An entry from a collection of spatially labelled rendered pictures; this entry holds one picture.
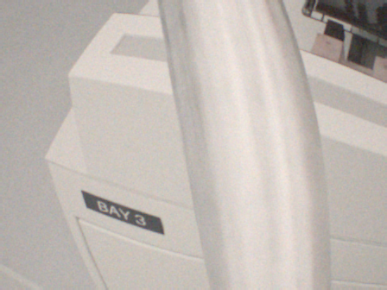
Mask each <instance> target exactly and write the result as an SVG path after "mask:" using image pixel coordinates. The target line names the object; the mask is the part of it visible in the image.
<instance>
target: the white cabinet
mask: <svg viewBox="0 0 387 290"><path fill-rule="evenodd" d="M48 166H49V170H50V173H51V174H52V179H53V182H54V186H55V188H56V191H57V194H58V198H59V201H60V204H61V207H62V210H63V211H64V214H65V216H66V219H67V222H68V225H69V227H70V230H71V232H72V234H73V238H74V241H75V242H76V244H77V246H78V248H79V251H80V253H81V255H82V258H83V260H84V262H85V265H86V267H87V269H88V271H89V272H90V274H91V276H92V278H93V281H94V283H95V286H96V288H97V289H98V290H210V284H209V280H208V277H207V274H206V264H205V261H204V256H203V253H202V245H201V241H200V234H199V230H198V225H197V222H196V216H195V213H194V210H191V209H188V208H185V207H181V206H178V205H172V204H169V203H166V202H162V201H160V200H156V199H151V198H147V197H144V196H141V195H138V194H137V193H135V192H130V191H126V190H124V189H121V188H117V187H115V186H112V185H109V184H107V183H104V182H101V181H98V180H94V179H91V178H88V177H86V176H84V175H83V174H81V173H76V172H74V171H71V170H69V169H66V168H64V167H60V166H58V165H55V164H53V163H51V162H49V163H48ZM330 242H331V243H330V245H331V248H330V249H331V251H330V252H331V290H387V246H386V247H385V246H383V245H382V246H380V245H379V246H378V245H376V244H375V245H374V244H369V243H359V242H354V241H347V240H342V239H336V238H332V237H331V240H330Z"/></svg>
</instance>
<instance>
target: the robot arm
mask: <svg viewBox="0 0 387 290"><path fill-rule="evenodd" d="M156 1H157V4H158V7H157V8H158V11H159V14H160V15H159V17H160V21H161V29H162V34H163V36H162V39H163V42H164V46H165V54H166V58H167V62H168V74H169V78H170V83H171V87H172V92H173V96H174V105H175V109H176V113H175V115H177V116H176V119H177V123H178V129H180V130H179V134H181V143H182V147H183V153H184V157H185V163H186V168H187V177H188V181H189V186H190V191H191V195H192V201H193V208H194V213H195V216H196V222H197V225H198V230H199V234H200V241H201V245H202V253H203V256H204V261H205V264H206V274H207V277H208V280H209V284H210V290H331V252H330V251H331V249H330V248H331V245H330V243H331V242H330V240H331V238H330V225H329V224H330V222H329V219H330V217H329V207H328V205H329V204H328V196H327V178H326V170H325V162H324V157H323V149H322V146H321V138H320V130H319V125H318V122H317V117H316V113H315V108H314V102H313V97H312V93H311V90H310V85H309V82H308V76H307V74H306V70H305V66H304V62H303V59H302V57H301V52H300V48H299V46H298V44H297V40H296V37H295V34H294V30H293V28H292V24H291V23H290V20H289V15H288V13H287V11H286V8H285V5H284V3H283V1H282V0H156Z"/></svg>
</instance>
